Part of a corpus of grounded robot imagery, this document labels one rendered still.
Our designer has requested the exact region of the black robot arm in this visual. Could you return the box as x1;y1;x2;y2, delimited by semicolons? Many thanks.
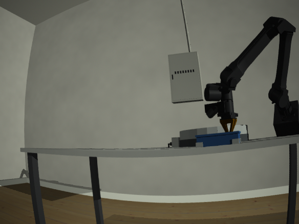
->
204;16;296;121

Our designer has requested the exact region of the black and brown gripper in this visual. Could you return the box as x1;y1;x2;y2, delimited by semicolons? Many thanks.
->
217;100;238;132

